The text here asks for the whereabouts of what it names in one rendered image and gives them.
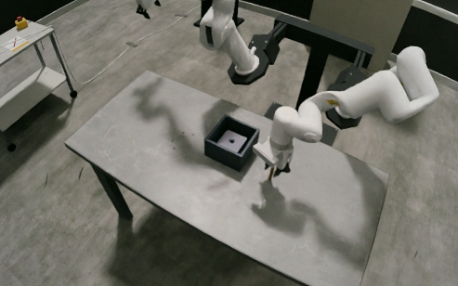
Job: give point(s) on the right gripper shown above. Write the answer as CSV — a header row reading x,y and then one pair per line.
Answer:
x,y
146,4

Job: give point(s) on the orange-brown wooden peg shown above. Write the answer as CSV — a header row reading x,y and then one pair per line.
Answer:
x,y
271,173

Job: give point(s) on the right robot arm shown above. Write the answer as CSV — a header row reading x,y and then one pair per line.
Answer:
x,y
218,29

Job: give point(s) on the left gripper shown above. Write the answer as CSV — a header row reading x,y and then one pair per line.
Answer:
x,y
283,157

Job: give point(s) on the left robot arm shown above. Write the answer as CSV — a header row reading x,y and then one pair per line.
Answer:
x,y
384,90

